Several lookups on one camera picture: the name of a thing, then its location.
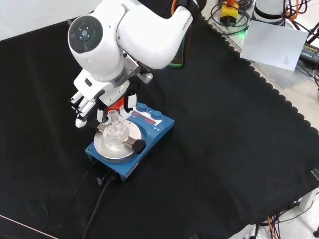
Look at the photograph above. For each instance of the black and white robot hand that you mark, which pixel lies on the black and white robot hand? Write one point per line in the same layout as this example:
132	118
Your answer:
99	87

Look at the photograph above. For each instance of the clear glass round-bottom flask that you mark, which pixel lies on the clear glass round-bottom flask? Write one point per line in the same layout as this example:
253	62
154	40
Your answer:
114	134

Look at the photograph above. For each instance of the red ribbed flask stand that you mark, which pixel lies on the red ribbed flask stand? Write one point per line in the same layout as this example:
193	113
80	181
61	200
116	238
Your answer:
115	107

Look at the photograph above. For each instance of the heater with blue base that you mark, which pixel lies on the heater with blue base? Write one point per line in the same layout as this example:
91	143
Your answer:
159	134

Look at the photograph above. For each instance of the black bench cloth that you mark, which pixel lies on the black bench cloth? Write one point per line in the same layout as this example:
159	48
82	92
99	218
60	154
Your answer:
224	149

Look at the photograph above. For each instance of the yellow stop button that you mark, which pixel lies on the yellow stop button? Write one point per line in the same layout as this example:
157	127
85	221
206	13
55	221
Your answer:
228	13

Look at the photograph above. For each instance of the pale board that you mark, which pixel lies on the pale board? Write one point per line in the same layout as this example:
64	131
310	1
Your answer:
271	44

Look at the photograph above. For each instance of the grey metal plate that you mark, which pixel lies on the grey metal plate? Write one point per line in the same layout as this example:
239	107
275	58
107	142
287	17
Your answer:
281	77

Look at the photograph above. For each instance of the white cylindrical base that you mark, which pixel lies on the white cylindrical base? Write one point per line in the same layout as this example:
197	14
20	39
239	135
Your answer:
266	7

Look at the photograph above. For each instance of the black power adapter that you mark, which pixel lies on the black power adapter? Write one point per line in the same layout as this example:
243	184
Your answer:
310	52

